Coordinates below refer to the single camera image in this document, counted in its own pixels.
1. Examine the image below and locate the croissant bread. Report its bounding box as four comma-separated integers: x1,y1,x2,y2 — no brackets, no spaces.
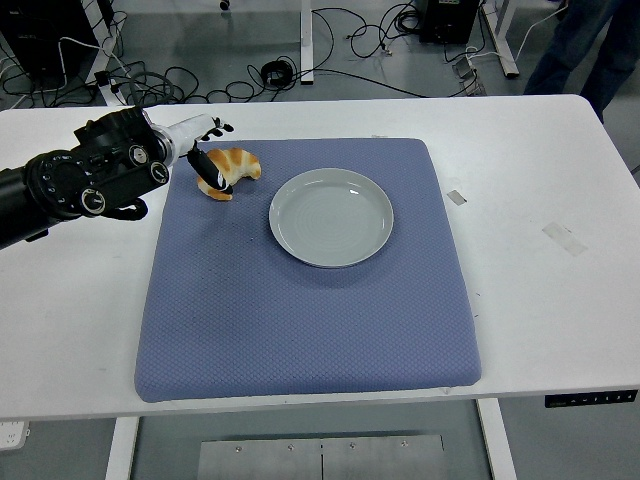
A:
195,147,263,202

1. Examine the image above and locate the white desk leg with cables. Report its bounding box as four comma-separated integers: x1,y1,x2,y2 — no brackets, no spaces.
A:
81,0,124,107

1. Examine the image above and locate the person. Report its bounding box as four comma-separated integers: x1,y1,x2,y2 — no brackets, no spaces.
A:
523,0,640,124

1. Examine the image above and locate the grey round plate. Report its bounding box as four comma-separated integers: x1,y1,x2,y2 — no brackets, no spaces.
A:
268,167,395,270

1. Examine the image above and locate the large clear tape piece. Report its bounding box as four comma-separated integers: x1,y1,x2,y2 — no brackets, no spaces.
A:
541,220,588,258

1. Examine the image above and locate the grey floor pedal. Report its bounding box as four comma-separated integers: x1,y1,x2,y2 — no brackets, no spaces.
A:
452,52,489,97

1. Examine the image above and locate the coiled black cable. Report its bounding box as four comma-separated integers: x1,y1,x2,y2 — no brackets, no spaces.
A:
259,58,297,87

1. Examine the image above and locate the white power strip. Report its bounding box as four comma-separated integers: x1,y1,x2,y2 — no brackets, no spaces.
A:
0,419,31,451

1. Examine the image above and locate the white slanted desk foot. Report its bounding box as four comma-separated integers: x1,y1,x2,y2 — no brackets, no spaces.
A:
478,0,521,79

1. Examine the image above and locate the white desk leg with foot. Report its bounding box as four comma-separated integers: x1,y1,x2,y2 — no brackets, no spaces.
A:
298,0,316,85

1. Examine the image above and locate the looped black floor cable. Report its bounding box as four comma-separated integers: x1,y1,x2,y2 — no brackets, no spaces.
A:
347,0,422,60

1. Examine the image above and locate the grey metal plate with screws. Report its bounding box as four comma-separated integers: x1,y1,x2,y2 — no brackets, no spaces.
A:
197,433,446,480

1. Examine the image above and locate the white table leg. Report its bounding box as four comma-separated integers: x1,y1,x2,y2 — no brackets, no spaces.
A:
104,416,142,480
476,398,518,480

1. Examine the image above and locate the blue quilted mat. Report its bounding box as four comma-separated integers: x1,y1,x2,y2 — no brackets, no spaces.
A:
133,137,484,404

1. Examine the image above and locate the black computer case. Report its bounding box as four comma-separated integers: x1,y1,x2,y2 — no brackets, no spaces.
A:
418,0,482,44

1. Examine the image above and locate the black table control panel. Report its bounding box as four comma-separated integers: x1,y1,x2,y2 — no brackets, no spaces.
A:
544,389,640,410

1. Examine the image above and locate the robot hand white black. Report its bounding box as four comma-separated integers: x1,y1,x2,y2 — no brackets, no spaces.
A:
164,113,235,196

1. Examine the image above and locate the large black equipment box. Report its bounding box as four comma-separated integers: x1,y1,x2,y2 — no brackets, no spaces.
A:
0,0,114,80

